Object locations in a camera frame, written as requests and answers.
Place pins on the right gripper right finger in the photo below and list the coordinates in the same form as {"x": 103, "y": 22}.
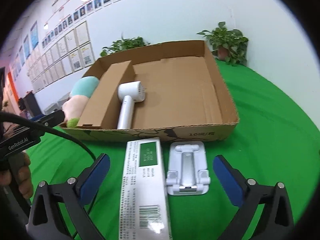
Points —
{"x": 276, "y": 219}

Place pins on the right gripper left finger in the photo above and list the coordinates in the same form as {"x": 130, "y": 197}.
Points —
{"x": 46, "y": 220}

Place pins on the pink teal plush toy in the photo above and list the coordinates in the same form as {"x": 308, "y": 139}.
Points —
{"x": 78, "y": 99}

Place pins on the long brown cardboard box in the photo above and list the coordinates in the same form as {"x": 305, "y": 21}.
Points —
{"x": 103, "y": 108}

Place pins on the white green medicine box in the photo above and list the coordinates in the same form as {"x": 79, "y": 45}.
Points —
{"x": 144, "y": 211}

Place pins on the white folding phone stand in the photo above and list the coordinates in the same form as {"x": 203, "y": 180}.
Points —
{"x": 188, "y": 172}

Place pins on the white hair dryer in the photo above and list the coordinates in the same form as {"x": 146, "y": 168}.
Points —
{"x": 129, "y": 94}

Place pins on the person's left hand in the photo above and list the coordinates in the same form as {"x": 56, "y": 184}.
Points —
{"x": 24, "y": 178}

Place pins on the black cabinet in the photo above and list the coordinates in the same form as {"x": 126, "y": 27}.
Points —
{"x": 31, "y": 104}

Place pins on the grey plastic stool stack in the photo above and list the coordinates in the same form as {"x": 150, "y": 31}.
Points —
{"x": 63, "y": 99}

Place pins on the left potted plant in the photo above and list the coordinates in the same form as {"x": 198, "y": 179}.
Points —
{"x": 124, "y": 44}

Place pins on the potted plant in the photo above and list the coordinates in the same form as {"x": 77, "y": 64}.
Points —
{"x": 124, "y": 44}
{"x": 227, "y": 45}

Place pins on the large open cardboard box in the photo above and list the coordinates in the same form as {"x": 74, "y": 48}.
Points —
{"x": 186, "y": 96}

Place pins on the right potted plant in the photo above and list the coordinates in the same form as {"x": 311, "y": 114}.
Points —
{"x": 227, "y": 45}

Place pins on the framed certificates on wall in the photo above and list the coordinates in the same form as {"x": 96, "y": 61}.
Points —
{"x": 64, "y": 51}

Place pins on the staff photo row on wall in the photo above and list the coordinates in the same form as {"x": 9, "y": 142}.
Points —
{"x": 95, "y": 2}

